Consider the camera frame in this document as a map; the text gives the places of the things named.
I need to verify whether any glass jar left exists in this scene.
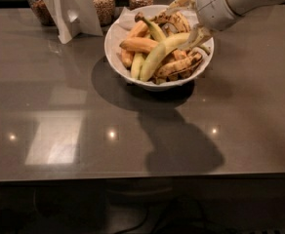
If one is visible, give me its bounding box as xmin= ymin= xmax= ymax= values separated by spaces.
xmin=27 ymin=0 xmax=55 ymax=26

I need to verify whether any orange banana left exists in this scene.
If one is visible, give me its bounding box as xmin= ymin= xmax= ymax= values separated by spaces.
xmin=121 ymin=20 xmax=148 ymax=68

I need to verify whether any spotted brown banana bottom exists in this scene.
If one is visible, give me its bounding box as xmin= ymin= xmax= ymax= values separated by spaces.
xmin=155 ymin=52 xmax=203 ymax=78

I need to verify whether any long yellow-green banana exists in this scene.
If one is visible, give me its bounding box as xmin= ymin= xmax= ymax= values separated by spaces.
xmin=139 ymin=33 xmax=212 ymax=82

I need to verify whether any spotted brown banana top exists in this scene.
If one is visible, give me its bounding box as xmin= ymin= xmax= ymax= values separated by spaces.
xmin=151 ymin=10 xmax=190 ymax=35

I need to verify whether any white paper bowl liner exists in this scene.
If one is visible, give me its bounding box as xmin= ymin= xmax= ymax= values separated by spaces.
xmin=116 ymin=5 xmax=198 ymax=30

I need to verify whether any green-tipped yellow banana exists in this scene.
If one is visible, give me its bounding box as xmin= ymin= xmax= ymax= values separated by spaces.
xmin=135 ymin=13 xmax=166 ymax=42

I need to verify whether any glass jar of grains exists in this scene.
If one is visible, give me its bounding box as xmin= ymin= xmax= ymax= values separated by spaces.
xmin=93 ymin=0 xmax=115 ymax=26

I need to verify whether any orange ripe banana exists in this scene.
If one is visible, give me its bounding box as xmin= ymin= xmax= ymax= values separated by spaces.
xmin=120 ymin=37 xmax=158 ymax=54

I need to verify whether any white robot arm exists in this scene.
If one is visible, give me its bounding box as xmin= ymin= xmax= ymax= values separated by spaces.
xmin=165 ymin=0 xmax=285 ymax=49

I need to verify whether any white folded card stand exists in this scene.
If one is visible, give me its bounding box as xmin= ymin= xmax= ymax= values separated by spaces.
xmin=43 ymin=0 xmax=102 ymax=44

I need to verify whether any spotted brown banana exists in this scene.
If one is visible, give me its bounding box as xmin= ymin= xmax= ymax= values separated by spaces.
xmin=155 ymin=52 xmax=203 ymax=78
xmin=151 ymin=10 xmax=190 ymax=35

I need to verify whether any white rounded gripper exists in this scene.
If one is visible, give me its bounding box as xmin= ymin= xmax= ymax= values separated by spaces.
xmin=169 ymin=0 xmax=239 ymax=50

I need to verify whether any white ceramic bowl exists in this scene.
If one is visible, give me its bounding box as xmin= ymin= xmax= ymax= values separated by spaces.
xmin=103 ymin=4 xmax=215 ymax=93

